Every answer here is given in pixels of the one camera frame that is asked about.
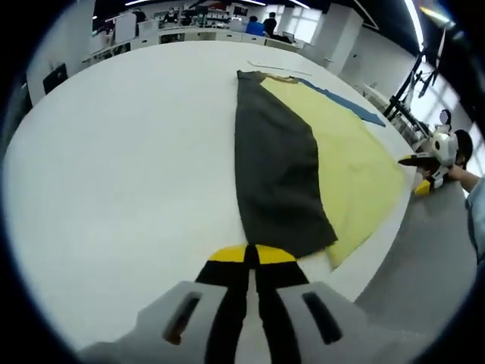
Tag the white cabinet row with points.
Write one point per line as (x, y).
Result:
(212, 36)

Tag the white square pillar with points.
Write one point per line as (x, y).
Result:
(337, 34)
(64, 38)

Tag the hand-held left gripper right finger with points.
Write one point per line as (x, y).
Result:
(288, 333)

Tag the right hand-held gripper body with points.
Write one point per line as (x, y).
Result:
(447, 148)

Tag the black square panel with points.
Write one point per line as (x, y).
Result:
(55, 77)

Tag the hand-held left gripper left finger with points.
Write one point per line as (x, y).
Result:
(212, 333)

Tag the white standing panel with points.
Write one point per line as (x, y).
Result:
(125, 26)

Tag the white ceiling light strip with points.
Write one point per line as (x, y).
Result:
(413, 22)

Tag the yellow colour-block garment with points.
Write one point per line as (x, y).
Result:
(276, 159)

